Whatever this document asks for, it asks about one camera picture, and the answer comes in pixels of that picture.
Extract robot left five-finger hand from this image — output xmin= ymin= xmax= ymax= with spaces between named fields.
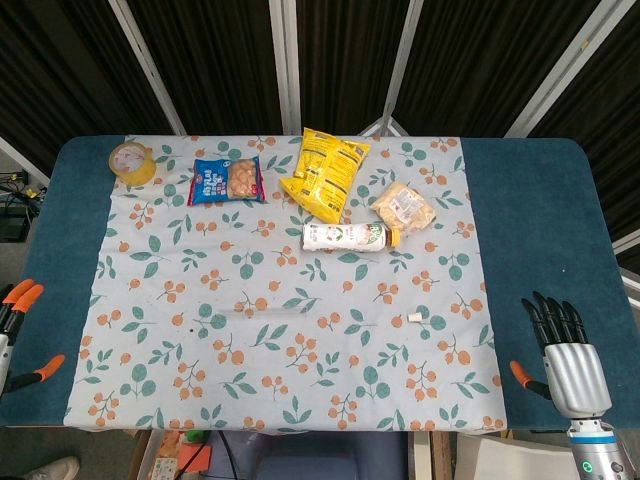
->
xmin=0 ymin=278 xmax=67 ymax=399

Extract robot right five-finger hand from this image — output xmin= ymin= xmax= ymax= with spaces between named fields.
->
xmin=509 ymin=291 xmax=613 ymax=419

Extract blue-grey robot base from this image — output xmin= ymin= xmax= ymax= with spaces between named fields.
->
xmin=254 ymin=433 xmax=408 ymax=480

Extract black equipment box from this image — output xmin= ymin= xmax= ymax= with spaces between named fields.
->
xmin=0 ymin=202 xmax=32 ymax=244

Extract white flat board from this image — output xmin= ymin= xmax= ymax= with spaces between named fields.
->
xmin=452 ymin=431 xmax=581 ymax=480

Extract brown wooden plank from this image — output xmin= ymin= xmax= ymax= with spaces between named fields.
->
xmin=406 ymin=430 xmax=454 ymax=480

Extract yellow packing tape roll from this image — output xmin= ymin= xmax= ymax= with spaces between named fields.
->
xmin=108 ymin=141 xmax=158 ymax=188

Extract dark blue table cover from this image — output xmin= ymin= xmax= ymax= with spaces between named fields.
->
xmin=0 ymin=135 xmax=640 ymax=432

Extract beige shoe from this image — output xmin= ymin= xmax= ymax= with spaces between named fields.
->
xmin=23 ymin=455 xmax=82 ymax=480

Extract open cardboard box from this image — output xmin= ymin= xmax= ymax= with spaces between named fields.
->
xmin=128 ymin=429 xmax=222 ymax=480

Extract blue snack bag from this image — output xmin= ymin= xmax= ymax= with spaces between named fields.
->
xmin=186 ymin=155 xmax=268 ymax=208

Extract clear bag of crackers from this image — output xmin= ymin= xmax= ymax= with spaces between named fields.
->
xmin=370 ymin=180 xmax=438 ymax=236

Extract white drink bottle orange cap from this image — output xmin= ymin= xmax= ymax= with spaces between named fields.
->
xmin=300 ymin=221 xmax=402 ymax=253

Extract floral printed tablecloth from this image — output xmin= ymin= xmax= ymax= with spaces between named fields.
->
xmin=63 ymin=134 xmax=511 ymax=434

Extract black pleated curtain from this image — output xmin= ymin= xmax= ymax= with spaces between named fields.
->
xmin=0 ymin=0 xmax=640 ymax=241

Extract yellow snack bag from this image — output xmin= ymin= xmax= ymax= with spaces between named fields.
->
xmin=278 ymin=127 xmax=373 ymax=225

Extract tangled floor cables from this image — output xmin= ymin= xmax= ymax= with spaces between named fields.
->
xmin=0 ymin=168 xmax=49 ymax=204

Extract white metal floor rail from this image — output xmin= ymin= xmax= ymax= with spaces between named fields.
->
xmin=0 ymin=135 xmax=52 ymax=183
xmin=611 ymin=233 xmax=640 ymax=307

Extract white metal frame post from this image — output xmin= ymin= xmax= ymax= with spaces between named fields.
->
xmin=268 ymin=0 xmax=303 ymax=137
xmin=503 ymin=0 xmax=622 ymax=139
xmin=358 ymin=0 xmax=420 ymax=138
xmin=108 ymin=0 xmax=188 ymax=137

